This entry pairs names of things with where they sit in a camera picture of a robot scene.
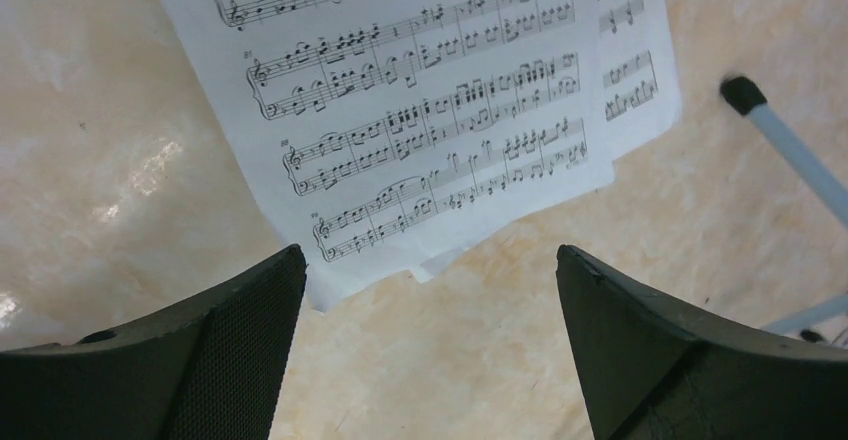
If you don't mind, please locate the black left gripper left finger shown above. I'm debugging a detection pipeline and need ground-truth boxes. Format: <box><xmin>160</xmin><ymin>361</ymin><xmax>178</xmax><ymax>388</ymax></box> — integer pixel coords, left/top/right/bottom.
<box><xmin>1</xmin><ymin>245</ymin><xmax>307</xmax><ymax>439</ymax></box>

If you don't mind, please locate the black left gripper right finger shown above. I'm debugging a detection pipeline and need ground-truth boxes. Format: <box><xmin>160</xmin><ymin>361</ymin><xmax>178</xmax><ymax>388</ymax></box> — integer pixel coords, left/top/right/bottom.
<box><xmin>556</xmin><ymin>245</ymin><xmax>847</xmax><ymax>439</ymax></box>

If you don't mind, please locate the light blue music stand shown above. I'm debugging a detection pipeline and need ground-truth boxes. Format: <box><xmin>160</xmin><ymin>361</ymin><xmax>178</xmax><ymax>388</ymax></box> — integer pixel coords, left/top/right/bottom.
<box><xmin>719</xmin><ymin>74</ymin><xmax>847</xmax><ymax>349</ymax></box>

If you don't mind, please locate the sheet music page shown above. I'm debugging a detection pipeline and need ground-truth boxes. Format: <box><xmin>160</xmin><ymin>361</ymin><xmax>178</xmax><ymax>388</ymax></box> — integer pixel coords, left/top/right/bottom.
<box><xmin>412</xmin><ymin>0</ymin><xmax>682</xmax><ymax>282</ymax></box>
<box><xmin>161</xmin><ymin>0</ymin><xmax>614</xmax><ymax>311</ymax></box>

